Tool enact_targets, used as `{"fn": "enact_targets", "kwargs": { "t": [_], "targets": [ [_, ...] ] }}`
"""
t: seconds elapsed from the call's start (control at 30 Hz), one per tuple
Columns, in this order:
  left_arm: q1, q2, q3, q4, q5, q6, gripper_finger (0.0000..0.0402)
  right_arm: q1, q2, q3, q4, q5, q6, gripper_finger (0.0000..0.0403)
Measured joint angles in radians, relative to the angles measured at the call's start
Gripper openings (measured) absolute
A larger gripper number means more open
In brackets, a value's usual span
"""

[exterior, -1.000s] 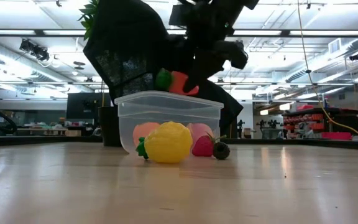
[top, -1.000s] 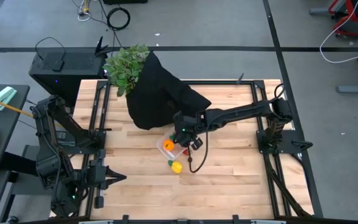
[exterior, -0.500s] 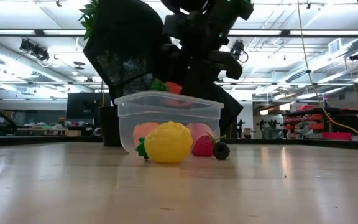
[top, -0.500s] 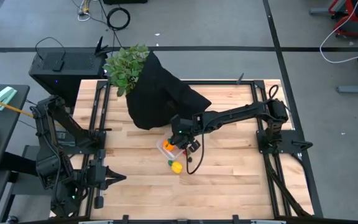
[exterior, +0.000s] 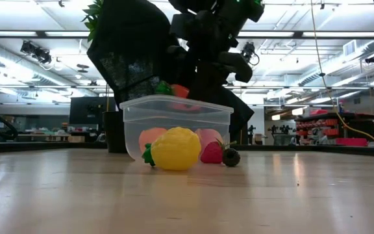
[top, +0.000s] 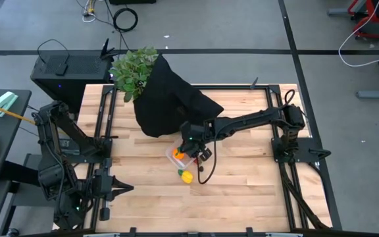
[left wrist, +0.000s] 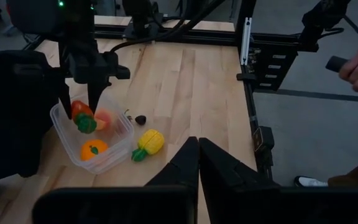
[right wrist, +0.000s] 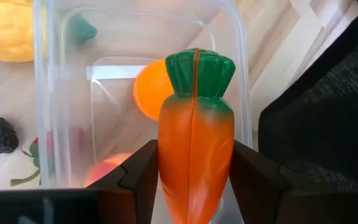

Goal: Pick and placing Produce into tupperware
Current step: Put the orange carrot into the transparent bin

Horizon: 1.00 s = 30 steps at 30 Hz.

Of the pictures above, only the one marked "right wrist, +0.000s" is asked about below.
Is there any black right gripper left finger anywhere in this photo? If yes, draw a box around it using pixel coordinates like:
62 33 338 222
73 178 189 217
87 139 159 224

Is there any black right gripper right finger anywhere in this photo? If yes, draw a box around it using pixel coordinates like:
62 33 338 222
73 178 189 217
228 139 292 224

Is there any pink toy peach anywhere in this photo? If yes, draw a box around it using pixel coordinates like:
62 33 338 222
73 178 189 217
84 152 135 189

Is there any orange toy carrot green top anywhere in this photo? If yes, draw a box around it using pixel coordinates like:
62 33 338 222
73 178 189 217
157 47 237 224

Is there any orange toy fruit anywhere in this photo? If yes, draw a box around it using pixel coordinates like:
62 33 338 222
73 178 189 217
132 58 175 122

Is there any green toy vegetable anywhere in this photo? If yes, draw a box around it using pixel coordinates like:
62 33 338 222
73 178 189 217
67 14 98 47

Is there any yellow toy lemon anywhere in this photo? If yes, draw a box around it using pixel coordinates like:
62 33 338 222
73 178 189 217
0 0 36 63

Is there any clear plastic tupperware container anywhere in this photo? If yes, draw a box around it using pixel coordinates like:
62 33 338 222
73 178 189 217
32 0 254 224

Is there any black cloth bag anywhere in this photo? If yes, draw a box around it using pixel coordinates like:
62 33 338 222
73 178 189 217
258 0 358 194

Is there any red toy strawberry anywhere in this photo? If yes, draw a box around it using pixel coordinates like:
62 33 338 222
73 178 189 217
10 127 86 187

